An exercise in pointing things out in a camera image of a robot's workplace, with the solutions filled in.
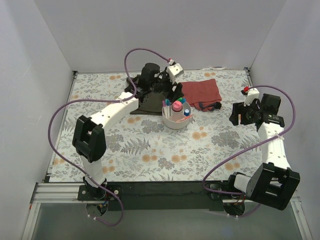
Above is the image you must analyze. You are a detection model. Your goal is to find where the pink pencil case tube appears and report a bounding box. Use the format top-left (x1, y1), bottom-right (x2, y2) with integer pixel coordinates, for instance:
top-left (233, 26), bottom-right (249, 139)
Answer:
top-left (171, 100), bottom-right (183, 112)

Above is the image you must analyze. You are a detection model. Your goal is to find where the teal cap white marker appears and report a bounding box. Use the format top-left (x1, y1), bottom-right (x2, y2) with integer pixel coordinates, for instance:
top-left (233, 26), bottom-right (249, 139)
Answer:
top-left (165, 99), bottom-right (171, 106)

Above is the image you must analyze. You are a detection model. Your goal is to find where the blue and grey stubby marker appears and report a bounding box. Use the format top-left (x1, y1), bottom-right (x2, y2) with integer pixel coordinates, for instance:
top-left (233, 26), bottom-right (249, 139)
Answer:
top-left (183, 109), bottom-right (190, 117)

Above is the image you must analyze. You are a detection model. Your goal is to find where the orange pink pen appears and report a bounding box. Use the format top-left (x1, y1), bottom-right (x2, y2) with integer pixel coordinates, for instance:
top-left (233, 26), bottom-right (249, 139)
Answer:
top-left (176, 114), bottom-right (194, 123)

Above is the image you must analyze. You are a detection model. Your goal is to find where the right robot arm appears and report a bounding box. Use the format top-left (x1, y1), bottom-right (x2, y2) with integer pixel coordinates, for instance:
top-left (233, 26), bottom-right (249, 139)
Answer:
top-left (226, 88), bottom-right (300, 210)

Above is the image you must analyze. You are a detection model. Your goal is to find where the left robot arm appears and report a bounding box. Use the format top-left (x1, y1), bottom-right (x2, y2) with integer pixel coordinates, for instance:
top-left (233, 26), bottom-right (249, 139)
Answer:
top-left (72, 62), bottom-right (184, 200)

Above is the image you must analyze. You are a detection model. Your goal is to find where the olive green folded cloth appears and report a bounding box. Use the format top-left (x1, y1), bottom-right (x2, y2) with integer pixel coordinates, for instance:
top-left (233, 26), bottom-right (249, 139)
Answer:
top-left (130, 76), bottom-right (167, 116)

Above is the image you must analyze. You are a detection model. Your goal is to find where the white round divided organizer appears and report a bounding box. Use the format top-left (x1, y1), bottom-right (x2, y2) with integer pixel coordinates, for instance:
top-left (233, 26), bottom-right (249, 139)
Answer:
top-left (162, 98), bottom-right (192, 130)

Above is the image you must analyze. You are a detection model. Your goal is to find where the red folded cloth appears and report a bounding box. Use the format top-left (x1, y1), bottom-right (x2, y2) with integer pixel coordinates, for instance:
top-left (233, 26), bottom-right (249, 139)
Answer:
top-left (181, 78), bottom-right (222, 112)

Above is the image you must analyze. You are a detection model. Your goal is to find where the floral table mat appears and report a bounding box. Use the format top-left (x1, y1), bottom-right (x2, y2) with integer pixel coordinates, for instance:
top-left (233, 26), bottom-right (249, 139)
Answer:
top-left (48, 70), bottom-right (261, 183)

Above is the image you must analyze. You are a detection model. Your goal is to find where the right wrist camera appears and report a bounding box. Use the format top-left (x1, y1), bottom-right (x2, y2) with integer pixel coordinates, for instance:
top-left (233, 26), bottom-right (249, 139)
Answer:
top-left (243, 88), bottom-right (260, 107)

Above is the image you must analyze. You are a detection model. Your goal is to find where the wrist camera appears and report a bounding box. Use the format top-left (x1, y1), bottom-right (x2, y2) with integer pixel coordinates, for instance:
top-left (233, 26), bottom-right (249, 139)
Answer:
top-left (243, 88), bottom-right (260, 107)
top-left (166, 63), bottom-right (184, 84)

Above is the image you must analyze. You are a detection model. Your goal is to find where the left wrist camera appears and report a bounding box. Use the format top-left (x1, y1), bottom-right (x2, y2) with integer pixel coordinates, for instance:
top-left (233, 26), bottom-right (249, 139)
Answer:
top-left (166, 63), bottom-right (184, 84)

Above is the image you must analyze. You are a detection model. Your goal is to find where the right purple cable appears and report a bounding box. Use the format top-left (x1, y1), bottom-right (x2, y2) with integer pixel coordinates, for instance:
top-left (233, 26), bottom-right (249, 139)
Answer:
top-left (201, 85), bottom-right (297, 218)

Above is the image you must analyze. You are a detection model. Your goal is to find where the purple cable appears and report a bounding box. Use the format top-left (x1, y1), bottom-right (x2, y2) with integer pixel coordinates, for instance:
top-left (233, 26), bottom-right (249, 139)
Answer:
top-left (47, 48), bottom-right (173, 227)
top-left (201, 85), bottom-right (297, 218)

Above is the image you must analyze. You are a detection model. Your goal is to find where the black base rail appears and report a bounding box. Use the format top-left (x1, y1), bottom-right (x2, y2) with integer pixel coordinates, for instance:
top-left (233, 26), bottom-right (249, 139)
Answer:
top-left (77, 181), bottom-right (245, 215)

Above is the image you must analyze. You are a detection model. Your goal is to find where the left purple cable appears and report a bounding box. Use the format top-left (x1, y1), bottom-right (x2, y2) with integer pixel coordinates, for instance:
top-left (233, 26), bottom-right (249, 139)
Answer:
top-left (47, 48), bottom-right (173, 227)

